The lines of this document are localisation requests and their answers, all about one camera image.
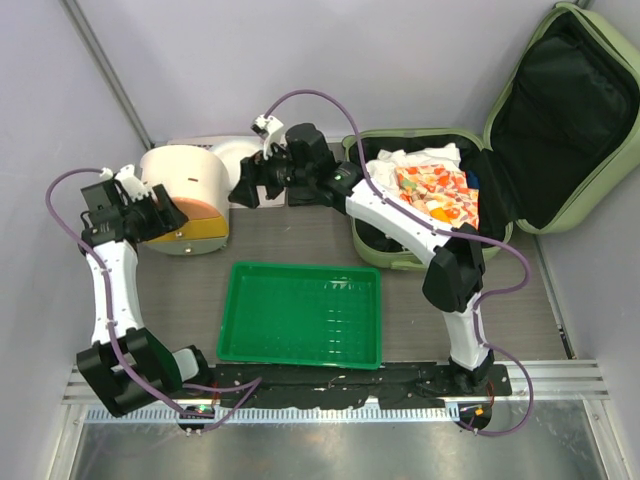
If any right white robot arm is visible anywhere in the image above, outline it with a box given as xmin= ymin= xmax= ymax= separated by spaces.
xmin=229 ymin=116 xmax=494 ymax=395

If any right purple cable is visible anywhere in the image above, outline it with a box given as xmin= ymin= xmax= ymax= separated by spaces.
xmin=264 ymin=88 xmax=536 ymax=441

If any green plastic tray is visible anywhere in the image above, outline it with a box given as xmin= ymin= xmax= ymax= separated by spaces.
xmin=217 ymin=262 xmax=382 ymax=370

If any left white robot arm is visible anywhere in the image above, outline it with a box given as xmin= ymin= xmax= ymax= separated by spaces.
xmin=76 ymin=178 xmax=213 ymax=417

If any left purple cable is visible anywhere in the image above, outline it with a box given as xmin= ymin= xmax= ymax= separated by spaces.
xmin=44 ymin=167 xmax=264 ymax=432

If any purple cable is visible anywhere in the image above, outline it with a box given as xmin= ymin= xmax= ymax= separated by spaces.
xmin=264 ymin=88 xmax=536 ymax=441
xmin=44 ymin=167 xmax=264 ymax=432

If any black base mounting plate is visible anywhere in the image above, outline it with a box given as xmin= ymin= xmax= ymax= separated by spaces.
xmin=204 ymin=362 xmax=512 ymax=410

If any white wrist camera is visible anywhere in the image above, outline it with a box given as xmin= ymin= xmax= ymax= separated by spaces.
xmin=99 ymin=164 xmax=152 ymax=201
xmin=251 ymin=115 xmax=285 ymax=159

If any floral orange cloth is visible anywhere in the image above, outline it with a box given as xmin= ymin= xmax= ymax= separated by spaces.
xmin=395 ymin=164 xmax=480 ymax=229

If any blue garment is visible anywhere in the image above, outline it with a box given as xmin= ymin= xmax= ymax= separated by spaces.
xmin=465 ymin=170 xmax=480 ymax=190

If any cream round drawer cabinet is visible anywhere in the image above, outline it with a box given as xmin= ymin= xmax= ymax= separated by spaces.
xmin=140 ymin=145 xmax=230 ymax=256

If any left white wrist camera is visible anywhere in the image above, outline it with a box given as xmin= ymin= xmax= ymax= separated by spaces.
xmin=99 ymin=164 xmax=152 ymax=201

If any green hard-shell suitcase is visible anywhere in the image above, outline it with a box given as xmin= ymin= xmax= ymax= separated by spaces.
xmin=342 ymin=2 xmax=639 ymax=241

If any white slotted cable duct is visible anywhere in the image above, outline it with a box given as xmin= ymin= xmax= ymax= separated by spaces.
xmin=84 ymin=402 xmax=459 ymax=425

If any patterned cloth placemat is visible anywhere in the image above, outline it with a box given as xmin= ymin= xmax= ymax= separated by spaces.
xmin=167 ymin=134 xmax=287 ymax=209

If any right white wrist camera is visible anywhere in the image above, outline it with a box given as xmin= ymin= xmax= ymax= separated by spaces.
xmin=251 ymin=115 xmax=285 ymax=159

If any white paper plate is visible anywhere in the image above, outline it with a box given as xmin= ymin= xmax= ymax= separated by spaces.
xmin=209 ymin=139 xmax=262 ymax=190

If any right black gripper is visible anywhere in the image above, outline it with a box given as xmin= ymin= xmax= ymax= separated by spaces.
xmin=230 ymin=139 xmax=314 ymax=210

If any white garment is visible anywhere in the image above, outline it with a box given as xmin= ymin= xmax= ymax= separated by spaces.
xmin=367 ymin=143 xmax=461 ymax=197

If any orange tube white cap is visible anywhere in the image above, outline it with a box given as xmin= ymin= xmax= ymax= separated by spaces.
xmin=429 ymin=208 xmax=449 ymax=223

